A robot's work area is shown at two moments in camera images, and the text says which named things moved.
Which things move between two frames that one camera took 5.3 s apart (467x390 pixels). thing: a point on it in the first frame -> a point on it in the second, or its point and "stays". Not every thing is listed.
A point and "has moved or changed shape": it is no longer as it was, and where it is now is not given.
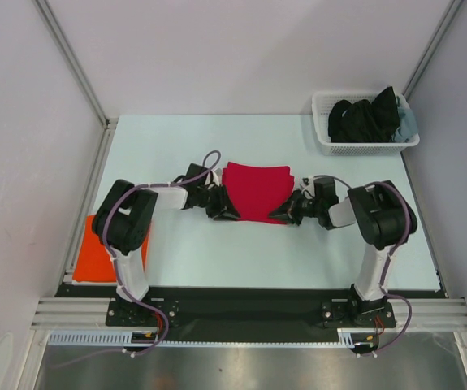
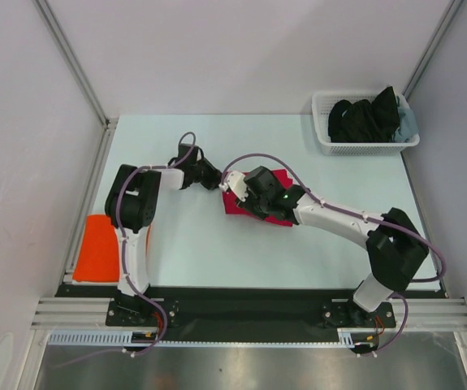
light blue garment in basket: (408, 126) stays
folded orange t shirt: (92, 262) stays
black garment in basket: (363, 121) stays
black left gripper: (223, 210) -> (214, 175)
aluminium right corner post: (431, 49) stays
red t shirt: (256, 191) has moved or changed shape
